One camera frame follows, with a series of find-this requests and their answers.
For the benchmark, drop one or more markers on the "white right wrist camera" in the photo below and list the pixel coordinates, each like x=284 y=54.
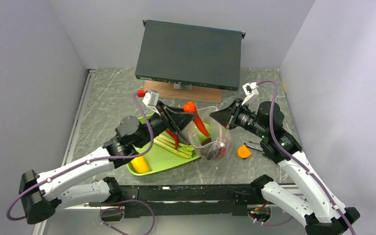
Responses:
x=250 y=90

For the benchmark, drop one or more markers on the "orange red chili pepper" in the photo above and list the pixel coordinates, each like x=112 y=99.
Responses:
x=190 y=107

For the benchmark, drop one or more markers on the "dark grey rack device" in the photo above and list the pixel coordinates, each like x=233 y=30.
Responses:
x=190 y=55

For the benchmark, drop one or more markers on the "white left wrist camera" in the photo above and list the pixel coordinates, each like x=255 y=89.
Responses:
x=149 y=98

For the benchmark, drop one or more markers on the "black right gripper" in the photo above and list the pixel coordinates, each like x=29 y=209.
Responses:
x=227 y=117

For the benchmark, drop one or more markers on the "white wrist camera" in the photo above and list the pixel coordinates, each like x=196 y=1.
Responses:
x=149 y=98
x=250 y=90

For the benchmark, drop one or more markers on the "lower black yellow screwdriver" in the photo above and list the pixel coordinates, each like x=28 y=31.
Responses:
x=253 y=148

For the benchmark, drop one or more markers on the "green celery stalks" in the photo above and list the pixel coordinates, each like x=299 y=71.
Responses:
x=180 y=149

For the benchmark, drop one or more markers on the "wooden board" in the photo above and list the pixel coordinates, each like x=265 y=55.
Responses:
x=168 y=91

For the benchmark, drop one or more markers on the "clear pink zip top bag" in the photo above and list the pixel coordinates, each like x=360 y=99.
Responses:
x=218 y=133

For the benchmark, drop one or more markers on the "orange pumpkin slice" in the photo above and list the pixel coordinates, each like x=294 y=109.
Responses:
x=243 y=152

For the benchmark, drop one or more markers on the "green cabbage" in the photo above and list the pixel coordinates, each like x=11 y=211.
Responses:
x=201 y=137

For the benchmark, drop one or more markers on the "red tomato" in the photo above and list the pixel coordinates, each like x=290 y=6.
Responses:
x=222 y=152

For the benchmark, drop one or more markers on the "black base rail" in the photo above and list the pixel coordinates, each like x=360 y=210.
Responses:
x=233 y=199

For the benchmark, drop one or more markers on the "yellow bell pepper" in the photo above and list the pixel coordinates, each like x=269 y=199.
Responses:
x=140 y=165

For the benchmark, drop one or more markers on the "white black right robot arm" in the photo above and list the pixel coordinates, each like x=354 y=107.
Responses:
x=320 y=212

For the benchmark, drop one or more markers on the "green plastic tray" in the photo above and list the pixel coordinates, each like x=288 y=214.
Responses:
x=160 y=159

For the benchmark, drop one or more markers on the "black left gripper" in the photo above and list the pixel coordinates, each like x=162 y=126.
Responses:
x=175 y=119

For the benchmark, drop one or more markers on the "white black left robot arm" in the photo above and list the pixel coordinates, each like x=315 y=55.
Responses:
x=43 y=194

